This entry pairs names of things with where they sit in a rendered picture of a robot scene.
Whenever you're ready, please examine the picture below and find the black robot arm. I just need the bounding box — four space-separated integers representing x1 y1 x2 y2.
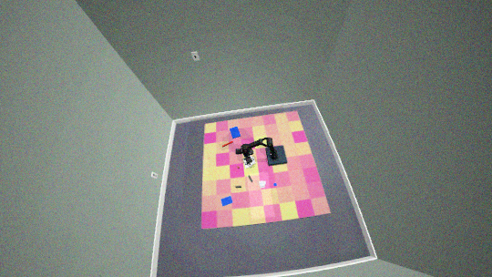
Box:
235 138 279 160

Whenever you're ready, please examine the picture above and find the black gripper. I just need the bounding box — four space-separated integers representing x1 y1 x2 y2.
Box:
243 153 252 164

